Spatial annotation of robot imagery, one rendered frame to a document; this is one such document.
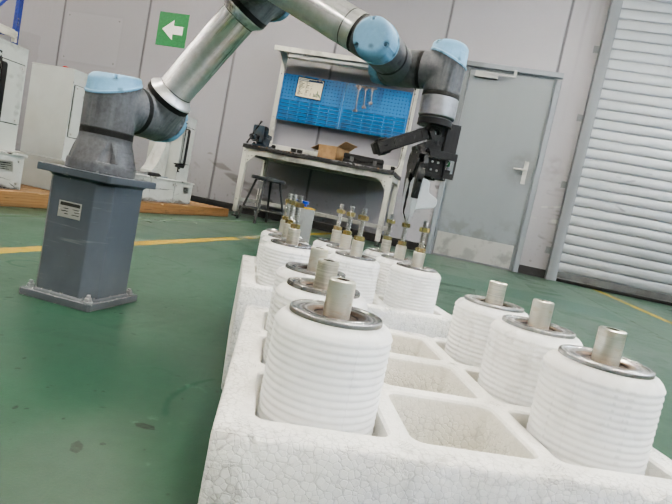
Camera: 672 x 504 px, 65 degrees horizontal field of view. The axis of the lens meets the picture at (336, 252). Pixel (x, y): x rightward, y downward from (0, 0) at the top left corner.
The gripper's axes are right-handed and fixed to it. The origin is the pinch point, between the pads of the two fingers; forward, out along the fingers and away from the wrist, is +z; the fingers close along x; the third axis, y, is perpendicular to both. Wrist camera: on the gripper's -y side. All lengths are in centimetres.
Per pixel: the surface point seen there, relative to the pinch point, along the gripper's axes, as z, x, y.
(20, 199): 30, 182, -151
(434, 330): 18.6, -19.4, 4.4
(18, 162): 12, 187, -157
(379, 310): 16.8, -19.8, -6.0
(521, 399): 16, -58, 1
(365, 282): 12.9, -16.6, -8.7
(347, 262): 10.0, -16.6, -12.6
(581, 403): 12, -69, -1
